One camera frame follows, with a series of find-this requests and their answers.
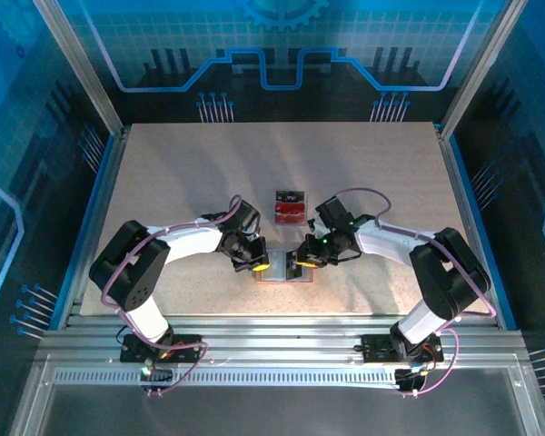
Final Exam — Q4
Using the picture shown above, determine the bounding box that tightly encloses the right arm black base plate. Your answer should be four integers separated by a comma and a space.
360, 333, 445, 364

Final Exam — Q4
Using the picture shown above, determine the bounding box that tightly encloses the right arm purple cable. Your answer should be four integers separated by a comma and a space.
333, 188, 499, 397

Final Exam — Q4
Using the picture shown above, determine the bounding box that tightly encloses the slotted grey cable duct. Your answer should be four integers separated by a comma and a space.
53, 368, 403, 387

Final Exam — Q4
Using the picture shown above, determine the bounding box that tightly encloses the clear plastic tray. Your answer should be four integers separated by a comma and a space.
272, 189, 310, 227

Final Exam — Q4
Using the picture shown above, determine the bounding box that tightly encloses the brown leather card holder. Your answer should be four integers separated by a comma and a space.
255, 247, 315, 284

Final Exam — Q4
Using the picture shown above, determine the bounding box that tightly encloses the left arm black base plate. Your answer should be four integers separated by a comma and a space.
119, 333, 204, 364

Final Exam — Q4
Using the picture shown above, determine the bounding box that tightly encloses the aluminium frame post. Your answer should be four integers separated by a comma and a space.
30, 0, 128, 137
438, 0, 530, 137

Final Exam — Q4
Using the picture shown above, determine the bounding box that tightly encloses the black cable connector block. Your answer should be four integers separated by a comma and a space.
393, 366, 427, 392
138, 361, 173, 383

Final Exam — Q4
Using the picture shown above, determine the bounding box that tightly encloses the aluminium side rail blue strip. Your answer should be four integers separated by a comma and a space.
49, 125, 133, 331
437, 123, 519, 331

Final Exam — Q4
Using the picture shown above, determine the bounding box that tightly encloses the aluminium rail platform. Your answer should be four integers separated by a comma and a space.
8, 312, 545, 436

